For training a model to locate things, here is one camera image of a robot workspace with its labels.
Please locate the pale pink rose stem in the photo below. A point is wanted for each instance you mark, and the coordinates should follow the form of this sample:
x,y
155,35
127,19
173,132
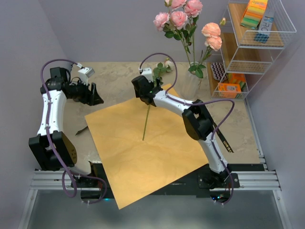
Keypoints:
x,y
192,8

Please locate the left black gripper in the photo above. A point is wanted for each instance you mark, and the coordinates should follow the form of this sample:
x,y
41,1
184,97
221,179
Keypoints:
x,y
91,97

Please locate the orange wrapping paper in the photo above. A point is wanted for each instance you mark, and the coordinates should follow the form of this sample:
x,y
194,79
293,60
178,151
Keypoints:
x,y
142,148

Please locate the peach rose stem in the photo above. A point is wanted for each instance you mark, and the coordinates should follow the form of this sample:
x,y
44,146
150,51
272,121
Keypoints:
x,y
213,42

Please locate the white ribbed vase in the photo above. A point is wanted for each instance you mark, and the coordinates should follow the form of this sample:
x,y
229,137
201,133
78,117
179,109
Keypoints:
x,y
190,85

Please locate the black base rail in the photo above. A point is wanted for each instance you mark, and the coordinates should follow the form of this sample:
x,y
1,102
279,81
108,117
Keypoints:
x,y
195,183

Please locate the colourful sponge pack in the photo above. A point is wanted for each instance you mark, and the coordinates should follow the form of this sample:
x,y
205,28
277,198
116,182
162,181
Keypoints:
x,y
254,13

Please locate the grey tall box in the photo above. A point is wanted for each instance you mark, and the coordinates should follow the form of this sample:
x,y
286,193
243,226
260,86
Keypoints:
x,y
266,23

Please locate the white wire shelf rack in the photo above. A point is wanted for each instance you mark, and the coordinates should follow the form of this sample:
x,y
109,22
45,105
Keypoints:
x,y
240,53

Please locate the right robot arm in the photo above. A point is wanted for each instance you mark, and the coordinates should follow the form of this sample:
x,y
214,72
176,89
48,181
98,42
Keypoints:
x,y
198,123

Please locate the blue puzzle cube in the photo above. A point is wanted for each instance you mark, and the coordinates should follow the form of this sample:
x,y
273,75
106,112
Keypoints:
x,y
261,37

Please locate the black printed ribbon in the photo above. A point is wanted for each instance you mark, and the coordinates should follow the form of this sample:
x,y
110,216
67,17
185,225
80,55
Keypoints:
x,y
219,133

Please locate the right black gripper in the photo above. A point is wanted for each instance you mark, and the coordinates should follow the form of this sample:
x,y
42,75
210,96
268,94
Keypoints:
x,y
158,83

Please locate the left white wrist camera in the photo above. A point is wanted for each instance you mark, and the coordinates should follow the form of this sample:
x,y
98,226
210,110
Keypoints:
x,y
85,73

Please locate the striped wavy cloth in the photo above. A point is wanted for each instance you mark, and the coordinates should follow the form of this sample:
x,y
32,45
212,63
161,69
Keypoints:
x,y
218,71

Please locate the aluminium frame rail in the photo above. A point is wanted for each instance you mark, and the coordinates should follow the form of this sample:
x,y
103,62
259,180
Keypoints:
x,y
256,205

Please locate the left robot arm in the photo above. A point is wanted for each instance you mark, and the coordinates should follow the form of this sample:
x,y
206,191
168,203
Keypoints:
x,y
59,88

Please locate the white rose leafy stem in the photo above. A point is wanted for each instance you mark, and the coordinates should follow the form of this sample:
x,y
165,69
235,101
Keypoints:
x,y
160,69

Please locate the orange box in basket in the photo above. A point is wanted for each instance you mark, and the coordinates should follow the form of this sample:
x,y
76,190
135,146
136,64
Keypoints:
x,y
229,90

